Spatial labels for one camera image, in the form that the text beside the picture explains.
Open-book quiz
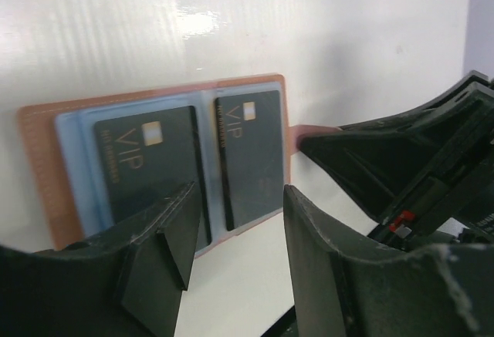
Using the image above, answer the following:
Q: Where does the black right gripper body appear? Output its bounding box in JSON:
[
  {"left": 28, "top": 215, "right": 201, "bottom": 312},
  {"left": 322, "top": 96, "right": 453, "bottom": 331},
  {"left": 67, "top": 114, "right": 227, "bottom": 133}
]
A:
[{"left": 366, "top": 71, "right": 493, "bottom": 248}]

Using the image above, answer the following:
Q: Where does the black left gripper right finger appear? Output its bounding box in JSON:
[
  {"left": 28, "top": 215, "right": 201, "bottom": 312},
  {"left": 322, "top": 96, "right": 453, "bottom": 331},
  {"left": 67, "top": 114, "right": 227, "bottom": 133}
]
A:
[{"left": 283, "top": 185, "right": 493, "bottom": 336}]

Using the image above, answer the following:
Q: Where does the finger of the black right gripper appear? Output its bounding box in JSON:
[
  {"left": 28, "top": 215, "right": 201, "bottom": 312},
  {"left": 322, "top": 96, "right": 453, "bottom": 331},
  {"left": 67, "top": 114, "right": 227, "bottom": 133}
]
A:
[{"left": 299, "top": 72, "right": 491, "bottom": 224}]

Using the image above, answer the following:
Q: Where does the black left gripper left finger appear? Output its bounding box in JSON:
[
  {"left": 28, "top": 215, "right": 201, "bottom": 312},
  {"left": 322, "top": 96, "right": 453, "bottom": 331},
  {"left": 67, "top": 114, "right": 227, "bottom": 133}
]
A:
[{"left": 1, "top": 183, "right": 201, "bottom": 336}]

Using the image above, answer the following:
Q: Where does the black VIP credit card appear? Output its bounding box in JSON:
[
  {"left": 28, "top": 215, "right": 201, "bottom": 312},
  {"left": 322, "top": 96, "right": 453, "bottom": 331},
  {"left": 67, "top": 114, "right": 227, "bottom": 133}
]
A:
[{"left": 93, "top": 105, "right": 212, "bottom": 248}]

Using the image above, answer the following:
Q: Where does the tan leather card holder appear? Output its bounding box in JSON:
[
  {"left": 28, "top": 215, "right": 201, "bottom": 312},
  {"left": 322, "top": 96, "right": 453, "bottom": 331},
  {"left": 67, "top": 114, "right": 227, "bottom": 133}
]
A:
[{"left": 15, "top": 71, "right": 344, "bottom": 263}]

